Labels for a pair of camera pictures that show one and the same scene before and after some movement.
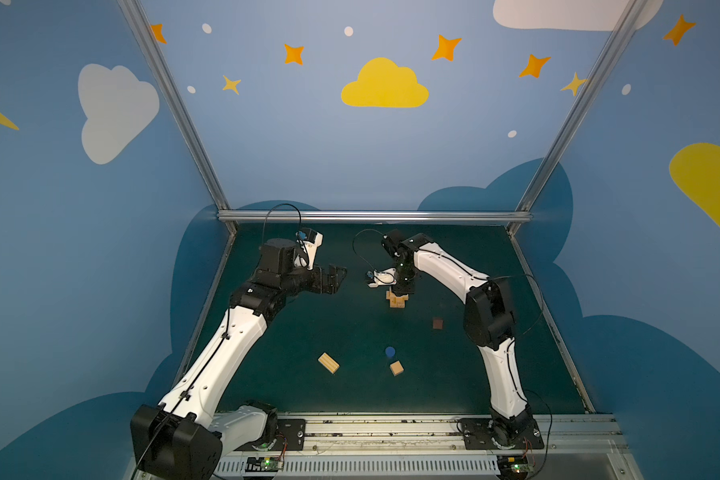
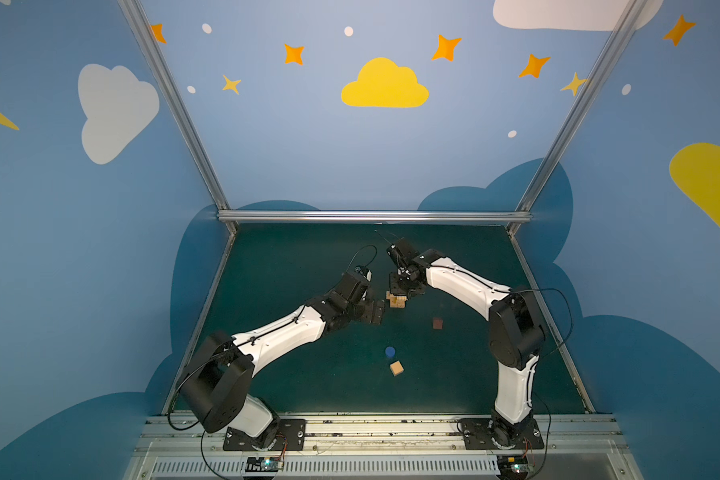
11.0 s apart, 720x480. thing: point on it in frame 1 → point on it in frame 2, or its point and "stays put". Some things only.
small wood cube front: [396, 368] stays put
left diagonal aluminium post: [175, 106] stays put
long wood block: [396, 301] stays put
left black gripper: [323, 279] → [375, 309]
